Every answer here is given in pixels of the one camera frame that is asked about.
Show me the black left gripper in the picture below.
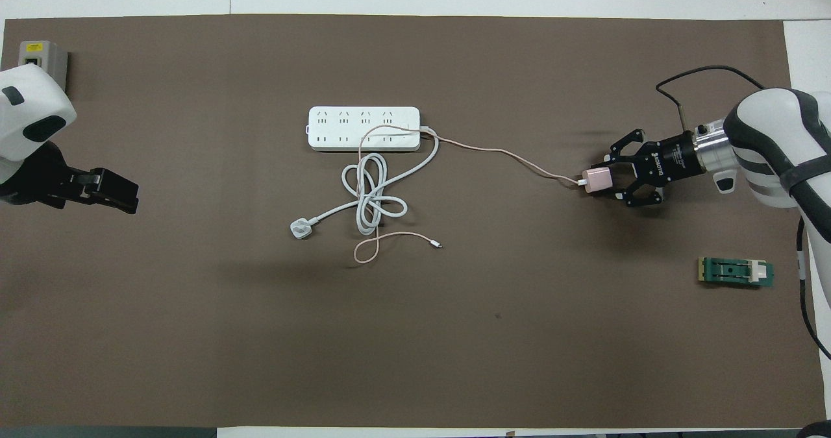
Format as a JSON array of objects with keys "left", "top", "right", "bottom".
[{"left": 0, "top": 141, "right": 140, "bottom": 215}]

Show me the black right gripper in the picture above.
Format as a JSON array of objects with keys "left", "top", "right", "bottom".
[{"left": 609, "top": 128, "right": 705, "bottom": 208}]

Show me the pink charger plug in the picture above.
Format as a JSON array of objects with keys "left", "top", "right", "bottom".
[{"left": 581, "top": 167, "right": 613, "bottom": 194}]

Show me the pink charger cable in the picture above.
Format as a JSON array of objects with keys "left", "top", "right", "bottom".
[{"left": 354, "top": 125, "right": 585, "bottom": 265}]

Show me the white power strip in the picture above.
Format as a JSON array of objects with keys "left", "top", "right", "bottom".
[{"left": 307, "top": 106, "right": 421, "bottom": 152}]

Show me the green circuit board module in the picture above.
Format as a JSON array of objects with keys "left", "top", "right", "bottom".
[{"left": 698, "top": 257, "right": 775, "bottom": 289}]

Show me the brown table mat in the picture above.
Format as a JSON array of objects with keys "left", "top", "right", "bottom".
[{"left": 0, "top": 14, "right": 826, "bottom": 428}]

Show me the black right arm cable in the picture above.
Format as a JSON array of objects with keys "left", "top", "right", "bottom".
[{"left": 656, "top": 66, "right": 831, "bottom": 361}]

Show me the grey on-off switch box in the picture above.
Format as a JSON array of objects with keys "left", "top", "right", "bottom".
[{"left": 18, "top": 40, "right": 69, "bottom": 91}]

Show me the white power strip cord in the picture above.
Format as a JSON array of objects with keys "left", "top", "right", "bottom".
[{"left": 289, "top": 127, "right": 440, "bottom": 241}]

